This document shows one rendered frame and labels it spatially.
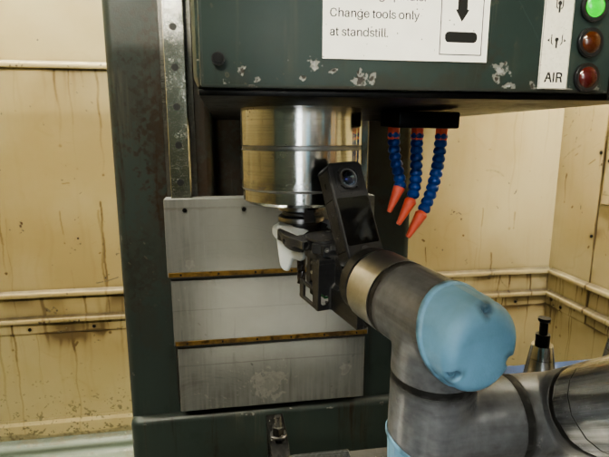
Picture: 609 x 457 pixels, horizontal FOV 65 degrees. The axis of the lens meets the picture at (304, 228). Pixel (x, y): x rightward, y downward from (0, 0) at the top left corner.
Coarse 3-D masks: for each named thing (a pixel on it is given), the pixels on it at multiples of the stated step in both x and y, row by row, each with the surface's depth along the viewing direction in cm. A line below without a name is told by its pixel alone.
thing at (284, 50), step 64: (192, 0) 40; (256, 0) 40; (320, 0) 41; (512, 0) 44; (576, 0) 45; (256, 64) 41; (320, 64) 42; (384, 64) 43; (448, 64) 44; (512, 64) 45; (576, 64) 46
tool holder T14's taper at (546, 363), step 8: (528, 352) 61; (536, 352) 59; (544, 352) 59; (552, 352) 59; (528, 360) 60; (536, 360) 59; (544, 360) 59; (552, 360) 59; (528, 368) 60; (536, 368) 59; (544, 368) 59; (552, 368) 59
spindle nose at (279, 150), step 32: (256, 128) 57; (288, 128) 55; (320, 128) 56; (352, 128) 58; (256, 160) 58; (288, 160) 56; (320, 160) 56; (352, 160) 59; (256, 192) 59; (288, 192) 57; (320, 192) 57
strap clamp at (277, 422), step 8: (272, 416) 94; (280, 416) 87; (272, 424) 91; (280, 424) 87; (272, 432) 88; (280, 432) 86; (272, 440) 86; (280, 440) 86; (272, 448) 84; (280, 448) 84; (288, 448) 84; (272, 456) 83; (280, 456) 83; (288, 456) 83
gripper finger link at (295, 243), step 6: (282, 234) 58; (288, 234) 58; (294, 234) 58; (282, 240) 58; (288, 240) 57; (294, 240) 56; (300, 240) 55; (306, 240) 55; (288, 246) 57; (294, 246) 56; (300, 246) 55; (306, 246) 55
